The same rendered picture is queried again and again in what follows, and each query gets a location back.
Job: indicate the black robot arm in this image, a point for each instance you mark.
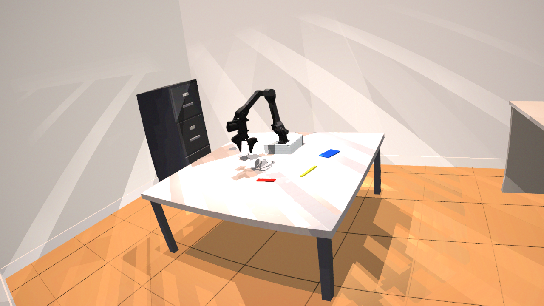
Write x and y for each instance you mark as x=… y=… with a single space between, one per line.
x=240 y=121

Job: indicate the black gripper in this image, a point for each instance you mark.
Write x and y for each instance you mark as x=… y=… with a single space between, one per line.
x=251 y=141

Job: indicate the blue flat rectangular plate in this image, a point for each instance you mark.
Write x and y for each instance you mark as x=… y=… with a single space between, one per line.
x=329 y=153

